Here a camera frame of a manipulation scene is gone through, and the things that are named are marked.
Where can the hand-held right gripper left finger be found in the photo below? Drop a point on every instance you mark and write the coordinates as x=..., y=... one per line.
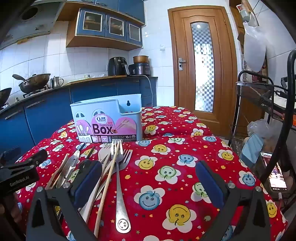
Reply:
x=89, y=179

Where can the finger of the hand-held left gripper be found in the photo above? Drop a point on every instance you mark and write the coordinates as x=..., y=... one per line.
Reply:
x=34, y=157
x=9, y=154

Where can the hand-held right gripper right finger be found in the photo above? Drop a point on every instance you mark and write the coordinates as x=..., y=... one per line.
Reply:
x=208, y=185

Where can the white plastic fork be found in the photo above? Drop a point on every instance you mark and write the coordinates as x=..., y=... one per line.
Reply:
x=93, y=197

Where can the wooden chopstick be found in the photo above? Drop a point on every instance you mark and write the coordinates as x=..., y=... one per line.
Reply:
x=108, y=183
x=57, y=170

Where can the light blue utensil box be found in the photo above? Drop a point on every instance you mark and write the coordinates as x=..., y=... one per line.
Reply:
x=129, y=115

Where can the blue kitchen base cabinet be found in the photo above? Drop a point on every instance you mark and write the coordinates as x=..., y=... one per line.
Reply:
x=46, y=109

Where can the dark wok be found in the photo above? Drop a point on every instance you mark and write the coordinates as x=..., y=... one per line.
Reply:
x=4, y=96

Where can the red smiley flower tablecloth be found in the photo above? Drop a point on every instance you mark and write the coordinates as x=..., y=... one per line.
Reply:
x=161, y=143

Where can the gas stove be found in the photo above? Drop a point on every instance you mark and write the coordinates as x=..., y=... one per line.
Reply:
x=34, y=92

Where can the smartphone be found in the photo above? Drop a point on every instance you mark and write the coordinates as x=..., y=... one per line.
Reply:
x=275, y=172

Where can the metal wok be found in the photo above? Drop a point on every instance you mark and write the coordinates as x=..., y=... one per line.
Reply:
x=34, y=82

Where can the metal kettle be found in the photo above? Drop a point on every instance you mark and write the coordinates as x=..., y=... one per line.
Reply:
x=56, y=82

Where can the clear plastic bag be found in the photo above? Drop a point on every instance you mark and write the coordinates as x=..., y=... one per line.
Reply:
x=263, y=128

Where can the black metal rack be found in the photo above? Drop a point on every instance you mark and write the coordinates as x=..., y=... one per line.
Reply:
x=281, y=139

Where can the wooden door with glass panel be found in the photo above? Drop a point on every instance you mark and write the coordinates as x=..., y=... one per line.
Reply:
x=180, y=97

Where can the black air fryer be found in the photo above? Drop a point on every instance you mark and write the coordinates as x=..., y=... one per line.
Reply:
x=116, y=66

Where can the brown pot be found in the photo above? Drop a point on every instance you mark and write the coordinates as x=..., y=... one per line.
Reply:
x=140, y=59

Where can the grey range hood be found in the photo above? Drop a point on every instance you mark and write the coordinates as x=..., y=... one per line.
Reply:
x=30, y=20

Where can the white plastic bag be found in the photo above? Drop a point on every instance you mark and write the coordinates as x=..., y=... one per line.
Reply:
x=254, y=51

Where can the blue upper cabinet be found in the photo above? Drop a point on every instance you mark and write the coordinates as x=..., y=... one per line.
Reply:
x=129, y=9

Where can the blue glass-door wall cabinet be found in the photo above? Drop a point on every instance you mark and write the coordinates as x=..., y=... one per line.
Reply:
x=101, y=25

